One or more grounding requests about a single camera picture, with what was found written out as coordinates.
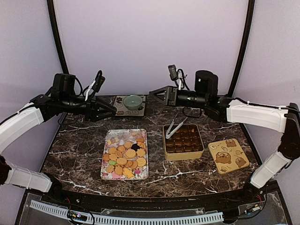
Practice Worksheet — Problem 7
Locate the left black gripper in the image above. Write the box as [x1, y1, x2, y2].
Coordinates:
[60, 94, 116, 122]

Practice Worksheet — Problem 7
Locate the round patterned biscuit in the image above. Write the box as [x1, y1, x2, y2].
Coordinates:
[125, 149, 136, 159]

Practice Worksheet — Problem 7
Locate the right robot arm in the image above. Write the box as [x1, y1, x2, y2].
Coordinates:
[149, 70, 300, 203]

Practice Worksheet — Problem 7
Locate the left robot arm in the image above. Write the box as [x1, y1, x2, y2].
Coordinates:
[0, 70, 116, 204]

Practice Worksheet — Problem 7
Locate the green ceramic bowl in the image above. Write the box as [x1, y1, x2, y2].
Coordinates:
[123, 95, 143, 111]

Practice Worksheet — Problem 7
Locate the square floral plate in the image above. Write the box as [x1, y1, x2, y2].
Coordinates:
[113, 95, 146, 117]

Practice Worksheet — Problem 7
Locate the floral cookie tray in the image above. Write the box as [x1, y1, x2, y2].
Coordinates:
[100, 128, 149, 180]

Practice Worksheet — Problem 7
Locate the black sandwich cookie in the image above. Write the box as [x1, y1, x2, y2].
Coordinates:
[131, 143, 140, 151]

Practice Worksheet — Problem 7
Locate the gold cookie tin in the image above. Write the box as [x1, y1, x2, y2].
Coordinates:
[163, 124, 204, 161]

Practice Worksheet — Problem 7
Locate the pink flower cookie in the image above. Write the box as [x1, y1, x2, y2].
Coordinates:
[112, 172, 121, 179]

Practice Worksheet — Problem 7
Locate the bear printed tin lid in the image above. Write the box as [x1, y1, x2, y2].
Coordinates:
[208, 138, 250, 174]

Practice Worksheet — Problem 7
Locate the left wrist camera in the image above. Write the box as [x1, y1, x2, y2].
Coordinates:
[92, 75, 105, 93]

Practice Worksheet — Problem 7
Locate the left black frame post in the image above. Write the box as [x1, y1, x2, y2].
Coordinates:
[46, 0, 69, 74]

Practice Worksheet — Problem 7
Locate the black frame post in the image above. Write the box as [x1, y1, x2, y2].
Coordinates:
[227, 0, 255, 97]
[46, 0, 69, 74]

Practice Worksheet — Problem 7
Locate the right black frame post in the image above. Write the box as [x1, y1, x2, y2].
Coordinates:
[227, 0, 255, 97]

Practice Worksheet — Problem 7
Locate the white slotted cable duct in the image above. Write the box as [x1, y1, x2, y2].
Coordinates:
[30, 200, 224, 225]

